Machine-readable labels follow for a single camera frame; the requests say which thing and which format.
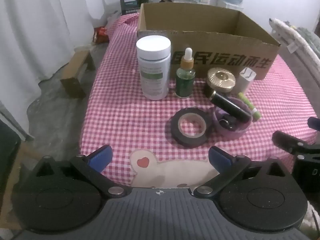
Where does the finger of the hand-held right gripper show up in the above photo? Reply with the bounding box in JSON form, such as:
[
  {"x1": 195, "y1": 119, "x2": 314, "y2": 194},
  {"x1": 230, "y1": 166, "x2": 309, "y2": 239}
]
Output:
[
  {"x1": 308, "y1": 117, "x2": 320, "y2": 131},
  {"x1": 272, "y1": 130, "x2": 320, "y2": 156}
]

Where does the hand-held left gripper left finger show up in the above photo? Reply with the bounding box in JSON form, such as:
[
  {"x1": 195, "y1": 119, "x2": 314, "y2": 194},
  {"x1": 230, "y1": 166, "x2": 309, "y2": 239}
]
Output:
[{"x1": 37, "y1": 144, "x2": 132, "y2": 197}]

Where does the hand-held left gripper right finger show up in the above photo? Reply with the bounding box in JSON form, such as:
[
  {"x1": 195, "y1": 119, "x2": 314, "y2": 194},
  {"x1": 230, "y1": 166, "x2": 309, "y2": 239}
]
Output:
[{"x1": 194, "y1": 146, "x2": 285, "y2": 198}]

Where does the purple plastic lid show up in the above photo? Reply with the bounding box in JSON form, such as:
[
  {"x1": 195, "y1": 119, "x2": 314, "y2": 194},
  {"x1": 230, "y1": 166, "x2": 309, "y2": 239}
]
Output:
[{"x1": 212, "y1": 96, "x2": 254, "y2": 140}]

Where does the black tape roll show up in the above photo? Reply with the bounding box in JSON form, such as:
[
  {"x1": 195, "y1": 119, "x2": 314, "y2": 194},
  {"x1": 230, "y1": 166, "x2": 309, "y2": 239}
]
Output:
[{"x1": 171, "y1": 107, "x2": 213, "y2": 148}]

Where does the black lipstick tube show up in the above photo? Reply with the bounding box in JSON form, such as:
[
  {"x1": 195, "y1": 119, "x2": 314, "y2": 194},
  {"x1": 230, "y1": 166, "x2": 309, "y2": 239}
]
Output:
[{"x1": 209, "y1": 91, "x2": 252, "y2": 123}]

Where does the green lip balm stick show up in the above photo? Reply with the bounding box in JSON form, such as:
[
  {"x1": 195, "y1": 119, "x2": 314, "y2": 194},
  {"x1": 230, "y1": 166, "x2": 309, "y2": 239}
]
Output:
[{"x1": 237, "y1": 92, "x2": 261, "y2": 120}]

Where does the small white box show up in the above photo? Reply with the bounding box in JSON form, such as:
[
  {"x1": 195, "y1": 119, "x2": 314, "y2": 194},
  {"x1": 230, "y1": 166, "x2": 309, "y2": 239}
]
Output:
[{"x1": 234, "y1": 67, "x2": 256, "y2": 94}]

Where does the gold lid cream jar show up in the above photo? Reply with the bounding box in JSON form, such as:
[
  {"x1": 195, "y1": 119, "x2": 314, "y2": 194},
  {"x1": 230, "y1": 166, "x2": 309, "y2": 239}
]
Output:
[{"x1": 205, "y1": 67, "x2": 236, "y2": 98}]

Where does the green dropper bottle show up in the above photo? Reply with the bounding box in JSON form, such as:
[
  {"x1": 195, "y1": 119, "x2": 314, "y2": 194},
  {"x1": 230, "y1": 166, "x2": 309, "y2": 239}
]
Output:
[{"x1": 175, "y1": 48, "x2": 196, "y2": 97}]

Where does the brown cardboard box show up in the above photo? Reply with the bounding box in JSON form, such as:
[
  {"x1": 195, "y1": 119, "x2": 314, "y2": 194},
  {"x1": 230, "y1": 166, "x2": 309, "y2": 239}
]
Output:
[{"x1": 136, "y1": 2, "x2": 282, "y2": 80}]

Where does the pink checked tablecloth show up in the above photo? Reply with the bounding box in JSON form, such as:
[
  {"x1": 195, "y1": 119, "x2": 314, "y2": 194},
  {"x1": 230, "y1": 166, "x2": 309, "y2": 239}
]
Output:
[{"x1": 79, "y1": 12, "x2": 320, "y2": 188}]

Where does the wooden stool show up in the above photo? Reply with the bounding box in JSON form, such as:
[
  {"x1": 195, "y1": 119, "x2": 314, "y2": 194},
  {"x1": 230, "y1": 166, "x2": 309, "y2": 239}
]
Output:
[{"x1": 60, "y1": 50, "x2": 97, "y2": 99}]

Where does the white plush blanket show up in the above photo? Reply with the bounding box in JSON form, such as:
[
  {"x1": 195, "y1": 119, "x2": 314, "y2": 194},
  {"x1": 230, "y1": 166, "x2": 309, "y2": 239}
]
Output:
[{"x1": 269, "y1": 17, "x2": 320, "y2": 65}]

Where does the white plastic bottle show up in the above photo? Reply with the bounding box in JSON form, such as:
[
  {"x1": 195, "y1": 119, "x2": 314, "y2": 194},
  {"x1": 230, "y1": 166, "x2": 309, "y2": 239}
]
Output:
[{"x1": 136, "y1": 36, "x2": 172, "y2": 101}]

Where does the red snack packet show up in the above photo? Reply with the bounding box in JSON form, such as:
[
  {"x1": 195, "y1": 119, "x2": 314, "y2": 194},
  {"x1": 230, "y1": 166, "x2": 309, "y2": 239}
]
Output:
[{"x1": 93, "y1": 27, "x2": 110, "y2": 44}]

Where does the white curtain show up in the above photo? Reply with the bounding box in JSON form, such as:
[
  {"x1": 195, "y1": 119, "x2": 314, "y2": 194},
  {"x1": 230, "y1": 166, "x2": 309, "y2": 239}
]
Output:
[{"x1": 0, "y1": 0, "x2": 110, "y2": 140}]

